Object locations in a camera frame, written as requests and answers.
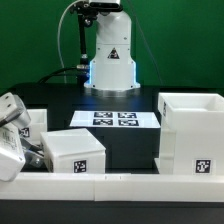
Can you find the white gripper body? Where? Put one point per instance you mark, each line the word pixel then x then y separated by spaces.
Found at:
pixel 12 158

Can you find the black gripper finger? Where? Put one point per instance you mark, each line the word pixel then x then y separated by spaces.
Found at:
pixel 34 159
pixel 30 146

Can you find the white drawer with knob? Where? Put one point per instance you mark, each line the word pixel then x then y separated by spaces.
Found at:
pixel 73 151

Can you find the white drawer cabinet box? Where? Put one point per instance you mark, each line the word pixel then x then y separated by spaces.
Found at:
pixel 192 134

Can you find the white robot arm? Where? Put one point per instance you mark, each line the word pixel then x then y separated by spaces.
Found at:
pixel 106 63

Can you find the white open drawer tray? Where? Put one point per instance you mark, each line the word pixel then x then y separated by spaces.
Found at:
pixel 37 125

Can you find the white marker sheet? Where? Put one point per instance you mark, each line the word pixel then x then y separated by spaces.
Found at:
pixel 114 119

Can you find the white front fence bar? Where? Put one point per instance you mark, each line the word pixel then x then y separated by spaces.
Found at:
pixel 114 187

